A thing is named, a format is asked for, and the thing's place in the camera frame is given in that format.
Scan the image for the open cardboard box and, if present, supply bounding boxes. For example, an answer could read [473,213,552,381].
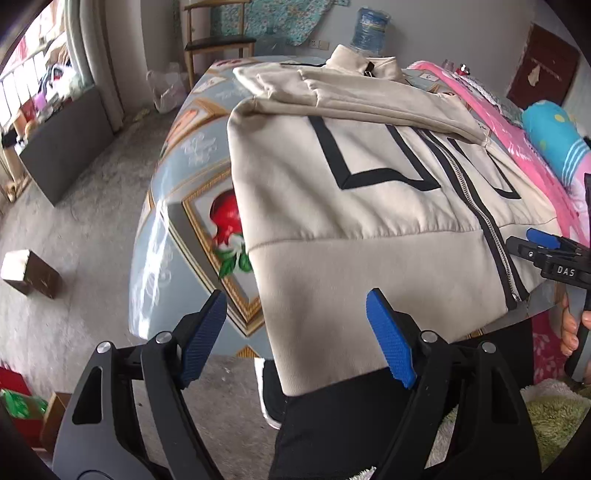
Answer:
[39,392,72,455]

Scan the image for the white lace cloth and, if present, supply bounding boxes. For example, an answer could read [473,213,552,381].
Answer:
[455,74,525,123]

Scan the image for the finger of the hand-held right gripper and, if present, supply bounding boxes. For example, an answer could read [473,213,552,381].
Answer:
[506,235,555,278]
[526,227,591,259]

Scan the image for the brown box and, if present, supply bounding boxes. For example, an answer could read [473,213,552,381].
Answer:
[1,249,63,301]

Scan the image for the clear plastic bag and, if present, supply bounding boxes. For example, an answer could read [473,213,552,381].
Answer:
[147,62,188,114]

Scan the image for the pink printed blanket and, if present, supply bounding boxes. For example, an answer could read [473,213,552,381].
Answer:
[406,60,591,384]

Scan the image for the grey cabinet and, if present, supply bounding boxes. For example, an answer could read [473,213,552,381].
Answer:
[18,87,115,206]

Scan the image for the person's right hand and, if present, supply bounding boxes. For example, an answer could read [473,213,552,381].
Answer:
[560,294,591,357]

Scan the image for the floral cloth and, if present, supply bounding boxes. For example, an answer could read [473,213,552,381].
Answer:
[215,0,352,46]

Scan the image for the grey curtain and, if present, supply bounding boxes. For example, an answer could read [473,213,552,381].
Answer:
[65,0,125,134]

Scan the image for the green bag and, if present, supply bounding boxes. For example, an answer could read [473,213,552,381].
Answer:
[0,389,49,421]

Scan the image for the fluffy white green robe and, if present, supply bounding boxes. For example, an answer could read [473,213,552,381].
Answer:
[427,378,591,472]

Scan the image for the blue water bottle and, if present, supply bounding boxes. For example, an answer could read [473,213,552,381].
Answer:
[348,7,392,58]

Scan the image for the wooden chair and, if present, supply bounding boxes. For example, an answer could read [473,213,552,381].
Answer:
[184,0,257,86]

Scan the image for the white plastic bag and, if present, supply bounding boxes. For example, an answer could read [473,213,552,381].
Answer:
[44,65,77,93]

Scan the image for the beige shoes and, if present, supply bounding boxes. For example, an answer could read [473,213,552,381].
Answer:
[4,178,29,202]

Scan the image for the cream jacket with black trim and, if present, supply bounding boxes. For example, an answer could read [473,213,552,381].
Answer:
[228,45,561,397]

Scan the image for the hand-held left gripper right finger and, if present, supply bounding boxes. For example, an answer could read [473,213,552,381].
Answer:
[366,288,543,480]

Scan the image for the blue printed pillow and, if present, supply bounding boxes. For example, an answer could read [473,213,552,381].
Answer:
[522,102,591,185]

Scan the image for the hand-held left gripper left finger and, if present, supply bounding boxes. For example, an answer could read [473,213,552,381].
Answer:
[52,290,229,480]

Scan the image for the person's black white shoe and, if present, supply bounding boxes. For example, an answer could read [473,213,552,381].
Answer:
[254,357,287,430]

